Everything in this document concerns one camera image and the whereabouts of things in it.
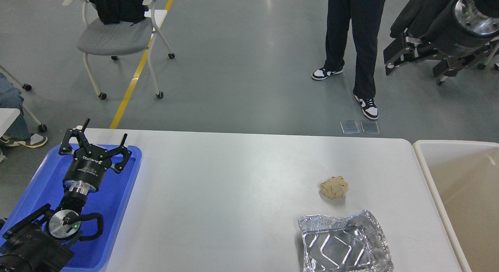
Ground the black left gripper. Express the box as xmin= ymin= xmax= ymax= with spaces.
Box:
xmin=58 ymin=118 xmax=132 ymax=194

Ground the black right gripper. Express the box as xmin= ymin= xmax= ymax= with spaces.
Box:
xmin=383 ymin=29 xmax=474 ymax=78

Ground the aluminium foil tray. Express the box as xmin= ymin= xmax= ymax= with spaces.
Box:
xmin=298 ymin=210 xmax=394 ymax=272

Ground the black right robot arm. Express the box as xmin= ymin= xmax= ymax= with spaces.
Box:
xmin=383 ymin=0 xmax=499 ymax=85

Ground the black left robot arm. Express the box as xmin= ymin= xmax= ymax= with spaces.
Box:
xmin=1 ymin=119 xmax=132 ymax=272

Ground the dark jacket on chair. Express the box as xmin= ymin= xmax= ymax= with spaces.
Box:
xmin=390 ymin=0 xmax=451 ymax=38

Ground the white chair at left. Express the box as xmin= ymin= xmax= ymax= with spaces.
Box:
xmin=0 ymin=64 xmax=48 ymax=133

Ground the blue plastic tray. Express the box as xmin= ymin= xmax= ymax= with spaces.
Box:
xmin=1 ymin=145 xmax=142 ymax=272

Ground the seated person in jeans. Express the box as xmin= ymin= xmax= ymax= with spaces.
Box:
xmin=0 ymin=72 xmax=48 ymax=148

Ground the standing person in black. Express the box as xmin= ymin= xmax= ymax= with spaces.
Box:
xmin=311 ymin=0 xmax=386 ymax=120

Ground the right clear floor plate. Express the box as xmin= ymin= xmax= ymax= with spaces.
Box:
xmin=361 ymin=121 xmax=380 ymax=134

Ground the clear floor plate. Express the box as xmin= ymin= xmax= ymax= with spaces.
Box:
xmin=361 ymin=121 xmax=380 ymax=134
xmin=340 ymin=120 xmax=360 ymax=134

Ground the white side table corner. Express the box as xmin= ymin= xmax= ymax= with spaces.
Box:
xmin=0 ymin=108 xmax=20 ymax=136

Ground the left clear floor plate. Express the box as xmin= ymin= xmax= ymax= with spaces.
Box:
xmin=340 ymin=120 xmax=360 ymax=134

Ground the grey white office chair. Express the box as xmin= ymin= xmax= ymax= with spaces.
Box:
xmin=63 ymin=0 xmax=176 ymax=100

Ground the beige plastic bin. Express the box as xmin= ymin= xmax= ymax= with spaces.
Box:
xmin=413 ymin=140 xmax=499 ymax=272

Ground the black backpack on chair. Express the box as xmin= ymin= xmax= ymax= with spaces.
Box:
xmin=89 ymin=0 xmax=147 ymax=25

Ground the crumpled beige paper ball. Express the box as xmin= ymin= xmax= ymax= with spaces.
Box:
xmin=320 ymin=176 xmax=349 ymax=199

